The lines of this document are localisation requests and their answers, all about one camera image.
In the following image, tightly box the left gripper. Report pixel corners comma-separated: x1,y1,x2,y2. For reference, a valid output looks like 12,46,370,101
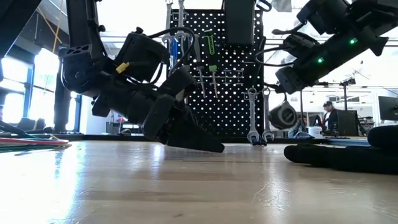
90,67,226,154

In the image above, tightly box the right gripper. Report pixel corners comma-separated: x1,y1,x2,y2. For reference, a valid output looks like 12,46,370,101
274,30,321,96

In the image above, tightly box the black tape measure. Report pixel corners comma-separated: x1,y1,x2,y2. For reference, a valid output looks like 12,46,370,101
268,91,299,131

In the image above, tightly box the black-handled screwdriver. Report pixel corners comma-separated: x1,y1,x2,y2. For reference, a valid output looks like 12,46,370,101
182,34,192,71
192,34,208,100

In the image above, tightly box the green-handled screwdriver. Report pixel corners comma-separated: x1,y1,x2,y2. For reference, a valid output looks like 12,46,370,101
203,29,220,100

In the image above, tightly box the blue-handled screwdriver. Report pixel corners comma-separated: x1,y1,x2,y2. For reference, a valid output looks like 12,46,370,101
169,37,180,75

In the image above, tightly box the black peg board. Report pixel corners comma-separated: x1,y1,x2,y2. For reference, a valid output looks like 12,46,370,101
166,8,265,144

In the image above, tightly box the black peg board bin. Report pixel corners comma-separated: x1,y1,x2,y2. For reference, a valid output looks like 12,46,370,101
223,0,256,47

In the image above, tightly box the person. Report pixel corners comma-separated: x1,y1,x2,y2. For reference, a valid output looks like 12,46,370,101
287,123,309,139
322,100,340,137

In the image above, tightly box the black pipe stand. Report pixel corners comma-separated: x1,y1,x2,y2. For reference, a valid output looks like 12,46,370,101
298,77,357,125

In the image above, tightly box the white bucket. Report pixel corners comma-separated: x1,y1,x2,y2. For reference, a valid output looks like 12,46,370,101
309,126,323,139

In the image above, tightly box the black perforated panel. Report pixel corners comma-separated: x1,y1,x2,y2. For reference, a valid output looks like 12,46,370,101
337,110,359,137

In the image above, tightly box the black monitor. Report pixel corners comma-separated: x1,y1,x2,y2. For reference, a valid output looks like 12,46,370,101
377,95,398,122

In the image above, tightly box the black round column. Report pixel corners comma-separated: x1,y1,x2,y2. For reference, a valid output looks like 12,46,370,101
53,44,76,133

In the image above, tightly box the bright window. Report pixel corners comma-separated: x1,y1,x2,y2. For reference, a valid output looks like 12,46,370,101
0,54,35,125

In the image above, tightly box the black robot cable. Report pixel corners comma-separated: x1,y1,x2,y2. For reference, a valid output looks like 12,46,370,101
254,27,312,68
146,26,196,86

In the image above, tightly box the wire screwdriver rack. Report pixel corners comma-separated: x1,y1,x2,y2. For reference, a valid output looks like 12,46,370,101
194,67,247,85

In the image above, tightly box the black aluminium frame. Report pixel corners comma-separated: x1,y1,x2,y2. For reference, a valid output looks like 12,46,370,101
0,119,371,147

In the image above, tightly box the teal cable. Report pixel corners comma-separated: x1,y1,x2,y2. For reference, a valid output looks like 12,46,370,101
0,144,73,154

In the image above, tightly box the yellow hanging cable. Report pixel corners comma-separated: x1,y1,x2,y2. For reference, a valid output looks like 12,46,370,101
37,0,65,54

